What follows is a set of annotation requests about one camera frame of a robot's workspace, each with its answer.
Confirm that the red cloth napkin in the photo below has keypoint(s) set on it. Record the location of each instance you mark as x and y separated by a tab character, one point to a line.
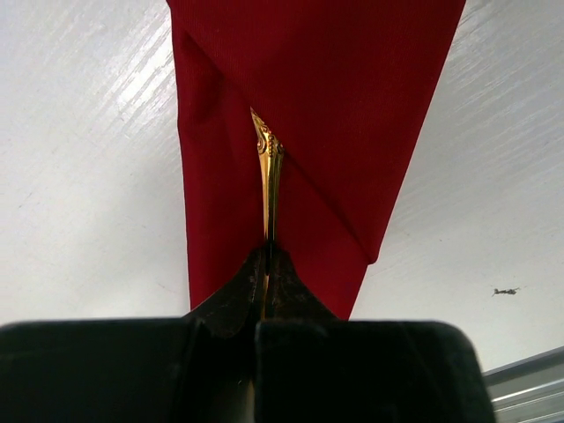
345	87

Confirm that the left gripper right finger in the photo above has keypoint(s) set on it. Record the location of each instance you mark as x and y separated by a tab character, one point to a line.
286	296

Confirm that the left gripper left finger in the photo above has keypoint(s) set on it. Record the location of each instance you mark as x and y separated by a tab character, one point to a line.
236	304

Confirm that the aluminium mounting rail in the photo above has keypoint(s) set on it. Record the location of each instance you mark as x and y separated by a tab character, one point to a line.
528	390

